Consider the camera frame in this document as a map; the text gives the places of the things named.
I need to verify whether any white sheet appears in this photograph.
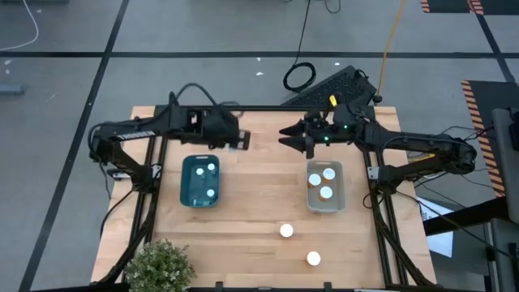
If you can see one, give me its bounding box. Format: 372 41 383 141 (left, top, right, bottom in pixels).
416 196 455 259

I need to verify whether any black flat bar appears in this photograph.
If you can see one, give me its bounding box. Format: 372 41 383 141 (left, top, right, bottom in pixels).
422 195 511 238

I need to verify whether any black perforated case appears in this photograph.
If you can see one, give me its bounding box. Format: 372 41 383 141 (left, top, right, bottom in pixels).
281 64 378 109

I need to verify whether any white plastic bin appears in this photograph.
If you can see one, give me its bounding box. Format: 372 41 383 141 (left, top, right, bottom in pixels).
306 160 347 214

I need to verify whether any coiled black cable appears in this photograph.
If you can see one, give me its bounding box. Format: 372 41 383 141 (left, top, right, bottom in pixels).
282 0 317 94

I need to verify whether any teal plastic bin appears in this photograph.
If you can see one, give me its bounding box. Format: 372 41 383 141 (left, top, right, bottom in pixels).
179 153 221 208

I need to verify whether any grey metal cart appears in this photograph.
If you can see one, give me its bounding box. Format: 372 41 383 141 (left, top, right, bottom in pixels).
484 107 519 292

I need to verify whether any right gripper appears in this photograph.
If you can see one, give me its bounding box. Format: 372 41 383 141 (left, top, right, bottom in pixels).
278 105 362 159

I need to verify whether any white floor cable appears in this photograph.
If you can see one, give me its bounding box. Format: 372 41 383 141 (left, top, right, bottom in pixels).
0 0 40 52

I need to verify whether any blue-grey floor block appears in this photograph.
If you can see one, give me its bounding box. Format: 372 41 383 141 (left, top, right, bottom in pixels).
0 84 24 97

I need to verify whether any black mat hazard-striped edge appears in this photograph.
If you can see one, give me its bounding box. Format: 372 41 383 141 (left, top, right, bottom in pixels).
419 0 519 16

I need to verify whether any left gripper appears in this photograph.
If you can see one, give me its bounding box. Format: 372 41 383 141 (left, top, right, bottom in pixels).
204 108 251 151

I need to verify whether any green potted plant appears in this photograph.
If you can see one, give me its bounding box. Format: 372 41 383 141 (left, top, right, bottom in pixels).
123 238 199 292

